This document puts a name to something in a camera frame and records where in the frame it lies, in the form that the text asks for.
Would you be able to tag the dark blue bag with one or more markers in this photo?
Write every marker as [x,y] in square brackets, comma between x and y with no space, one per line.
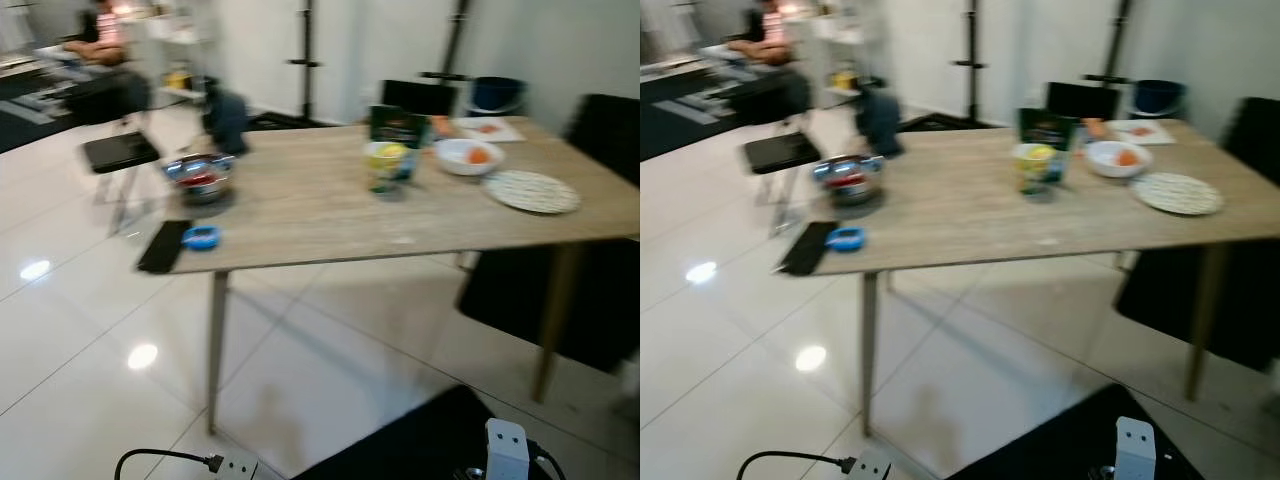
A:
[880,120]
[228,120]

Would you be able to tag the small blue round lid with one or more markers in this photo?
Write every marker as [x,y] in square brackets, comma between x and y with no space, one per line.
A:
[846,239]
[202,238]

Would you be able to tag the yellow green paper cup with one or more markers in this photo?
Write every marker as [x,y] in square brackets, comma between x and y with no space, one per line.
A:
[1036,172]
[388,170]

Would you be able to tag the white patterned plate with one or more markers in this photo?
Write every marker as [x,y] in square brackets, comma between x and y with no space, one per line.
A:
[1178,194]
[533,192]

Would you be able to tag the black stand pole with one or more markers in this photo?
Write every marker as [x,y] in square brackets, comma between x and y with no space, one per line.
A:
[971,60]
[1120,40]
[306,60]
[455,40]

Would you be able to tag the seated person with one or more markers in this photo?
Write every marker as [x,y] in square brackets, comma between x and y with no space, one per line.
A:
[768,50]
[105,50]

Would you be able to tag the white bowl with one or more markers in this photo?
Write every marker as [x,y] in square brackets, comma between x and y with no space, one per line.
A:
[455,160]
[1103,162]

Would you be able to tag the orange fruit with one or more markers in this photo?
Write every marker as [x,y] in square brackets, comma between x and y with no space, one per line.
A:
[1127,157]
[479,155]

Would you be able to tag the black stool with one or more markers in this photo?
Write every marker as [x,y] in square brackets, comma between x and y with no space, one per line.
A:
[120,150]
[780,152]

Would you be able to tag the white cutting board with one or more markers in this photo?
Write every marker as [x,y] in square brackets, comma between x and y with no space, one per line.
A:
[505,130]
[1160,133]

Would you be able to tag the light wooden table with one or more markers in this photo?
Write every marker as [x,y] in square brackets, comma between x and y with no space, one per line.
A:
[970,215]
[320,210]

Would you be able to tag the black foam mat stack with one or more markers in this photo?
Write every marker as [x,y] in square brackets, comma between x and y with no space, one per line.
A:
[610,135]
[1255,140]

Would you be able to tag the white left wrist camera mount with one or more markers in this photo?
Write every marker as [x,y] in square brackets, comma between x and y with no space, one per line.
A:
[872,465]
[238,467]

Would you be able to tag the blue bucket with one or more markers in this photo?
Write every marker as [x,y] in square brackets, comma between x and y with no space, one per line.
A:
[498,95]
[1160,98]

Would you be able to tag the metal bowl with red food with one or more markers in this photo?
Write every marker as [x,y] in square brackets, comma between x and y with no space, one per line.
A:
[848,183]
[200,182]

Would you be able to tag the black chair back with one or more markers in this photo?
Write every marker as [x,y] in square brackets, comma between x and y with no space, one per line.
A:
[418,97]
[1082,100]

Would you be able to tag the flat black case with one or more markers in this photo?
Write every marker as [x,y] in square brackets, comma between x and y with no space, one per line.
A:
[806,248]
[164,247]

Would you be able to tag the green snack bag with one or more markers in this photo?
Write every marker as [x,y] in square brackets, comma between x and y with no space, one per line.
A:
[1055,127]
[405,125]

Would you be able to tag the white shelf rack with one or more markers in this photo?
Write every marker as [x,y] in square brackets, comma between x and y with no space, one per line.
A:
[838,40]
[175,40]

